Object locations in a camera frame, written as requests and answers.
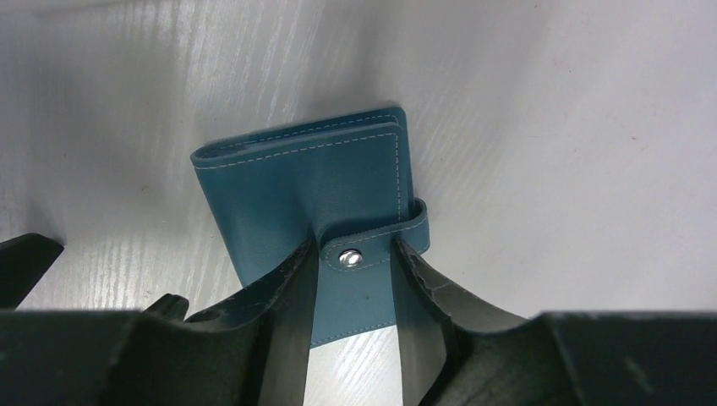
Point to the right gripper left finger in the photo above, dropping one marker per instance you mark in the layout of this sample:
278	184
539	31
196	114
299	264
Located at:
252	348

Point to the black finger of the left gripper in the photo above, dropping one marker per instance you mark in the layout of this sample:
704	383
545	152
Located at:
24	261

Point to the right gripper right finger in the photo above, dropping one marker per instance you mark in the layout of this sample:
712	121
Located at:
457	349

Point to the blue leather card holder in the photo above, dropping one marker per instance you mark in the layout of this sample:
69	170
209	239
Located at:
346	181

